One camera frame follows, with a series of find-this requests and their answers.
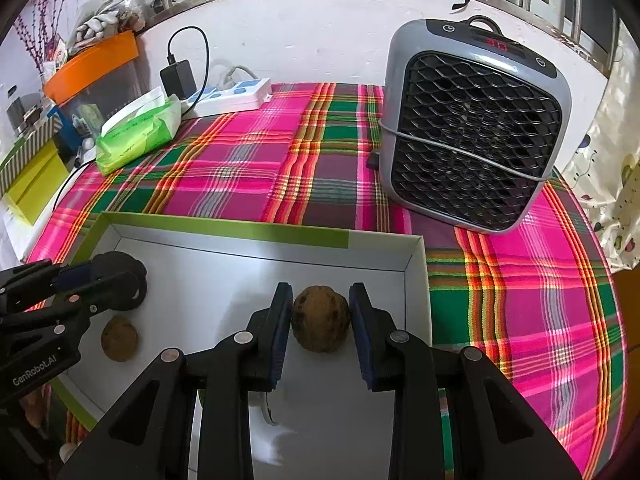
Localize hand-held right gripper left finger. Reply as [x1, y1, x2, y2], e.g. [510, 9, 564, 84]
[59, 282, 294, 480]

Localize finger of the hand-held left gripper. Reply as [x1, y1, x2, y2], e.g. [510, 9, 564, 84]
[0, 269, 147, 348]
[0, 258, 100, 295]

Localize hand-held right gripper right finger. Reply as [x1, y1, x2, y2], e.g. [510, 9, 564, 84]
[348, 282, 583, 480]

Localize black and white oval cap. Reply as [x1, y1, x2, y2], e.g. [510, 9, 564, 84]
[94, 252, 149, 312]

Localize brown walnut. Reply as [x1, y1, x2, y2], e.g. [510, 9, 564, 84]
[291, 285, 350, 353]
[101, 315, 139, 362]

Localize white tray with green rim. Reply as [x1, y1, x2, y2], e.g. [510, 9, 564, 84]
[47, 211, 433, 480]

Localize yellow-green box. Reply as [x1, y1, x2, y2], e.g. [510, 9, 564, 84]
[0, 140, 71, 226]

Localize striped box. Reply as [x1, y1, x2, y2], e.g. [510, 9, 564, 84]
[0, 110, 63, 196]

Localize green tissue pack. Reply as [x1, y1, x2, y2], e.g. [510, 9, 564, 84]
[95, 86, 183, 177]

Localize plaid tablecloth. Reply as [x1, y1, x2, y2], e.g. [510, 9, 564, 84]
[22, 81, 628, 480]

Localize clear storage box orange lid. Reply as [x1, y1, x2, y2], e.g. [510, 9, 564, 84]
[42, 30, 141, 136]

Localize purple flower branches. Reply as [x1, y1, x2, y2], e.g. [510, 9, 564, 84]
[15, 0, 81, 76]

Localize black charger adapter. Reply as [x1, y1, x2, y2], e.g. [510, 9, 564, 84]
[160, 59, 197, 101]

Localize grey space heater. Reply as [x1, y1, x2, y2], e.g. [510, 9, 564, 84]
[377, 16, 572, 233]

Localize white power strip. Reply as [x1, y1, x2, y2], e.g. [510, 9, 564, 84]
[187, 78, 273, 118]

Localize white work gloves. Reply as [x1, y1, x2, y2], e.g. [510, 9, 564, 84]
[75, 0, 126, 43]

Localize printed curtain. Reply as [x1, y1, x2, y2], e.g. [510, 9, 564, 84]
[555, 20, 640, 276]

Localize grey heater cord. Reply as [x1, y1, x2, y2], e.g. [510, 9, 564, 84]
[378, 119, 553, 181]

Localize black charger cable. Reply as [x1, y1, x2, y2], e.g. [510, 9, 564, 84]
[166, 26, 211, 113]

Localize white power cord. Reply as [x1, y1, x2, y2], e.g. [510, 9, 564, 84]
[209, 60, 261, 92]

